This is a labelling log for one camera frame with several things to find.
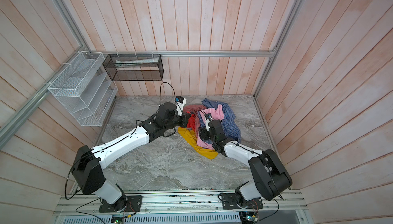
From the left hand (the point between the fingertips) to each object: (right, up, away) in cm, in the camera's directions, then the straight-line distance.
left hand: (190, 117), depth 79 cm
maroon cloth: (+2, +4, +20) cm, 21 cm away
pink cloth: (+16, +1, +13) cm, 21 cm away
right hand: (+9, -6, +13) cm, 17 cm away
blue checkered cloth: (+24, -8, +12) cm, 28 cm away
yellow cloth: (+1, -14, +19) cm, 24 cm away
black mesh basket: (-40, +34, +27) cm, 60 cm away
